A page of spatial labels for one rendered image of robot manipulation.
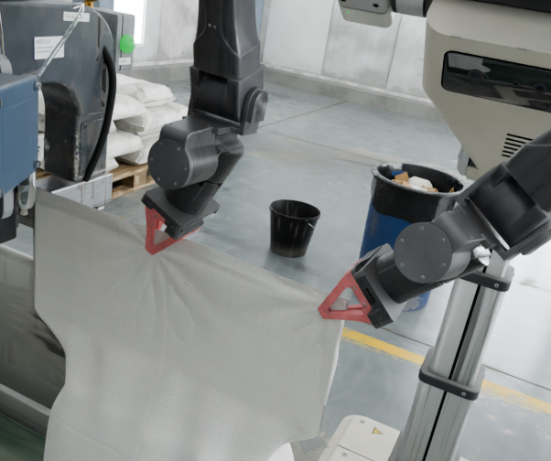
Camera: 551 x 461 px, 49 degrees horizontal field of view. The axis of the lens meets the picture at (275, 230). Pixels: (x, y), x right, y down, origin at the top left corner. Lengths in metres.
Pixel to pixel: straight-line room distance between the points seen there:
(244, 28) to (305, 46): 8.67
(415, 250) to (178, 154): 0.27
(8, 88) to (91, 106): 0.48
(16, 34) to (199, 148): 0.32
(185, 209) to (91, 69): 0.33
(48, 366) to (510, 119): 1.18
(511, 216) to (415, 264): 0.11
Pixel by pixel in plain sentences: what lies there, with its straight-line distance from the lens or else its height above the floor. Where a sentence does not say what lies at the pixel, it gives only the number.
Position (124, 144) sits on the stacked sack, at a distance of 3.93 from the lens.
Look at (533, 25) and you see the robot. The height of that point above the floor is 1.41.
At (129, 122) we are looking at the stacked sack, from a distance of 4.13.
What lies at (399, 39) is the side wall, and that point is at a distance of 8.91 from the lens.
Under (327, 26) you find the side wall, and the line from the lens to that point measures 9.23.
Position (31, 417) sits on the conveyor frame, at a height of 0.39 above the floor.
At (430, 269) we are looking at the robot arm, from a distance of 0.57.
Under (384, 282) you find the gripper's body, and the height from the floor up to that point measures 1.14.
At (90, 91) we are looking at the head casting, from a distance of 1.01.
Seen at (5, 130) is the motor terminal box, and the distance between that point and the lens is 0.54.
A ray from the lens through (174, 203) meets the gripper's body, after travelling 0.77.
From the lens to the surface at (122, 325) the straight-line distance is 0.93.
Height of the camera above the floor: 1.41
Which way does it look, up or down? 22 degrees down
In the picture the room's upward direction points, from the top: 10 degrees clockwise
